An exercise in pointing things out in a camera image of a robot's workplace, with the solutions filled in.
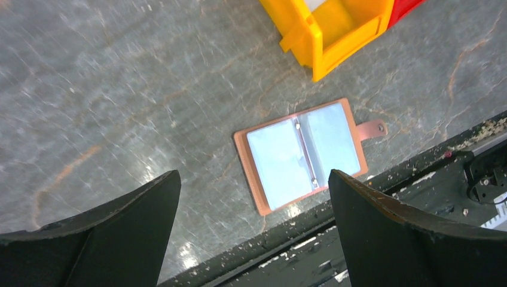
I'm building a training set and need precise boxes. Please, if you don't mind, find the red plastic bin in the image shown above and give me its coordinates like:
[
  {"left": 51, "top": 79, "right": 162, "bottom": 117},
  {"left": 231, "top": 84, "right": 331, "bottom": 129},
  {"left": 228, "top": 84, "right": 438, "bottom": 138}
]
[{"left": 387, "top": 0, "right": 424, "bottom": 29}]

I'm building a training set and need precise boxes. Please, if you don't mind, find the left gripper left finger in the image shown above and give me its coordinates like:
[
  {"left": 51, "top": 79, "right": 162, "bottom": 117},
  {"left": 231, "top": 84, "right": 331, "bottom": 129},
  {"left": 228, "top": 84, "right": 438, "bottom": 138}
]
[{"left": 1, "top": 170, "right": 181, "bottom": 286}]

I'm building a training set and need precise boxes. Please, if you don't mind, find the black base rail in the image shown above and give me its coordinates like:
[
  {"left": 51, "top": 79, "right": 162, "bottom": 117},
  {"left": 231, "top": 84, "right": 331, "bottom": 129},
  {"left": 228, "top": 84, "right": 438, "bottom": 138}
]
[{"left": 164, "top": 113, "right": 506, "bottom": 286}]

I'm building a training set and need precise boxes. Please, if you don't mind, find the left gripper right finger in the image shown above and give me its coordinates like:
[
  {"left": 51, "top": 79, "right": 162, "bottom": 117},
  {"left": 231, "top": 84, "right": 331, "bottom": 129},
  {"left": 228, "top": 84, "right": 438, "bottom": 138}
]
[{"left": 328, "top": 170, "right": 506, "bottom": 286}]

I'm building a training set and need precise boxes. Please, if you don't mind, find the tan leather card holder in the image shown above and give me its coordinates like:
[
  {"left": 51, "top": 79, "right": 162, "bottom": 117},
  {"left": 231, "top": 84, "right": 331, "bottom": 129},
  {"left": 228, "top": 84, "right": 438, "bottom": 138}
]
[{"left": 233, "top": 98, "right": 388, "bottom": 216}]

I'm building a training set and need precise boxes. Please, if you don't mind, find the yellow plastic bin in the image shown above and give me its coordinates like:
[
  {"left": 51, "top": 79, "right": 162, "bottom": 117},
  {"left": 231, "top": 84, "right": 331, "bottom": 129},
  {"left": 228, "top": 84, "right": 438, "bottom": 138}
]
[{"left": 261, "top": 0, "right": 394, "bottom": 82}]

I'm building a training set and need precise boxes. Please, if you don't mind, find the white toothed cable duct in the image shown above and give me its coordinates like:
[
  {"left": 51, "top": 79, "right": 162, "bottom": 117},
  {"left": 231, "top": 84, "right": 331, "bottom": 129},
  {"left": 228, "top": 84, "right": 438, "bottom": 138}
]
[{"left": 481, "top": 193, "right": 506, "bottom": 232}]

